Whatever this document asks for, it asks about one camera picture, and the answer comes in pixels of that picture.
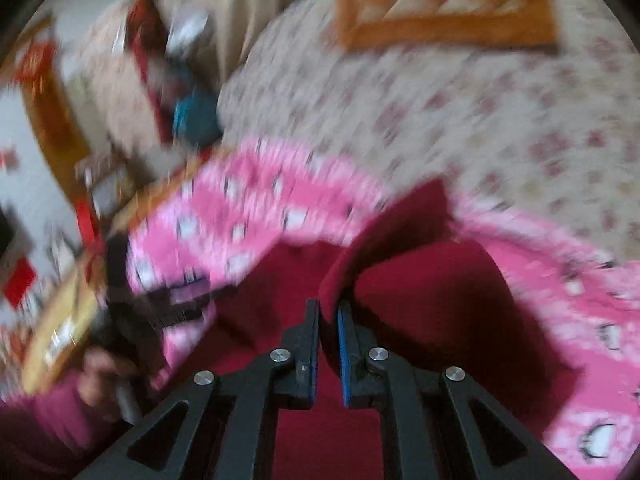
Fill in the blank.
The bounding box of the orange checkered cushion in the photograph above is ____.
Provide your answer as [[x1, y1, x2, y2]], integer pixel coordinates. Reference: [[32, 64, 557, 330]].
[[333, 0, 558, 51]]

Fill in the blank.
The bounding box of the pink penguin print blanket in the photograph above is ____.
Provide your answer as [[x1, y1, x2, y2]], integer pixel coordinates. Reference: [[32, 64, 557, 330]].
[[128, 139, 639, 479]]

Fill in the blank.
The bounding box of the blue plastic bag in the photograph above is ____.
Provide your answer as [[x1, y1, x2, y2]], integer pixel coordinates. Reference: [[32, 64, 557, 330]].
[[172, 91, 222, 148]]

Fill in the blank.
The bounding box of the floral cream bedspread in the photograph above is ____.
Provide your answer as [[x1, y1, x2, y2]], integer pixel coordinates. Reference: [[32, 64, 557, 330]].
[[218, 0, 639, 260]]

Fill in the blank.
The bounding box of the person's left hand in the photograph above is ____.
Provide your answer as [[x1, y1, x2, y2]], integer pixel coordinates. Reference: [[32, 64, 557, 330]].
[[77, 347, 137, 418]]

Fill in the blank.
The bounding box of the dark red fleece garment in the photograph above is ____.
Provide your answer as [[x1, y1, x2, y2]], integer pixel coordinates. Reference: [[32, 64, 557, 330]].
[[168, 180, 577, 479]]

